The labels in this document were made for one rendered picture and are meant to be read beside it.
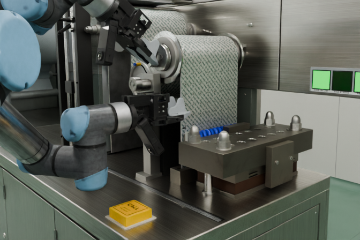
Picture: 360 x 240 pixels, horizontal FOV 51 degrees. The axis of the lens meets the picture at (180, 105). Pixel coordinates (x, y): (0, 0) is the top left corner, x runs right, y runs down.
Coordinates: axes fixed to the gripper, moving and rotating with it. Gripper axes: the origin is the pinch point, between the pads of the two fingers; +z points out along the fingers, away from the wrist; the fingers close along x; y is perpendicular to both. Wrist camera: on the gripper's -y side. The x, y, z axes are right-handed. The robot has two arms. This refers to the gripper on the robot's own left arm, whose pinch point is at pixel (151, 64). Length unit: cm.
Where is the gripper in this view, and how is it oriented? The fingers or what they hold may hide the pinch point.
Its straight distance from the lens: 105.8
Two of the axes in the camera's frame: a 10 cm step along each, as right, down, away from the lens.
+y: 4.8, -8.3, 3.0
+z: 5.9, 5.5, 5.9
